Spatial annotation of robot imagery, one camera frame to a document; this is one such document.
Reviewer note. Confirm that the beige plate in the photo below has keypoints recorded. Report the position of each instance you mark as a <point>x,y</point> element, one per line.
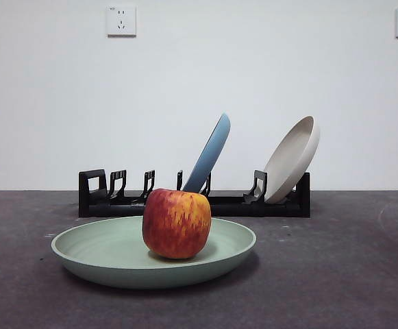
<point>291,161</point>

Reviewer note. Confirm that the red yellow apple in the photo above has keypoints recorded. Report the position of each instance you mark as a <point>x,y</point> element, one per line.
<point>174,222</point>

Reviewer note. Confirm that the green plate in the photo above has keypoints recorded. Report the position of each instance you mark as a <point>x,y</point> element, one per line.
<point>99,246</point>

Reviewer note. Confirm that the black plate rack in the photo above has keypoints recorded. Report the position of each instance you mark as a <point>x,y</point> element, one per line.
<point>253,209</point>

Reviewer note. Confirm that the blue plate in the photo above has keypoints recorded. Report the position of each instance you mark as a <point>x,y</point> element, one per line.
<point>209,154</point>

